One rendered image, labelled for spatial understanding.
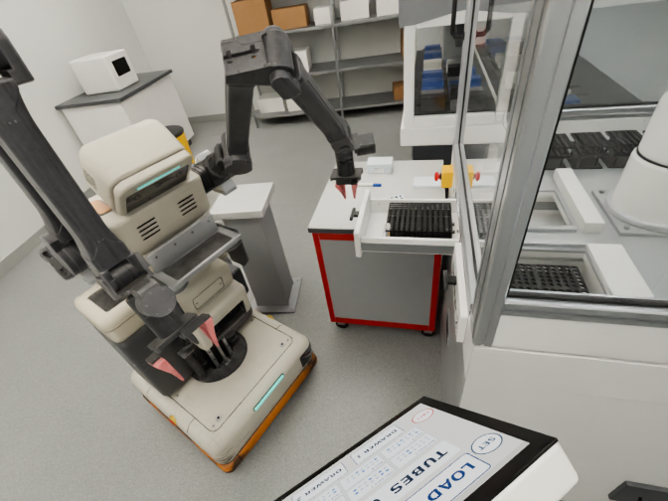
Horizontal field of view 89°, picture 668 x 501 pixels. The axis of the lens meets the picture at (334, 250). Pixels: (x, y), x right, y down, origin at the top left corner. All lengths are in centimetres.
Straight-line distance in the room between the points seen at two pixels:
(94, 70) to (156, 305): 396
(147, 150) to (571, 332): 99
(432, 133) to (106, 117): 333
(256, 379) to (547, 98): 144
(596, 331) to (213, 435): 132
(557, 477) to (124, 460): 186
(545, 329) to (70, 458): 209
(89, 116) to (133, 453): 332
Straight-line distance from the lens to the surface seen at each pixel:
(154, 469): 199
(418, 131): 197
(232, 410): 161
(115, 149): 94
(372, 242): 118
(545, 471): 48
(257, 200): 179
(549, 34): 50
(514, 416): 112
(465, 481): 48
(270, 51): 72
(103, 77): 451
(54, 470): 229
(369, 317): 187
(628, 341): 87
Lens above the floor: 162
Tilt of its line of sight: 40 degrees down
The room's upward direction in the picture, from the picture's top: 10 degrees counter-clockwise
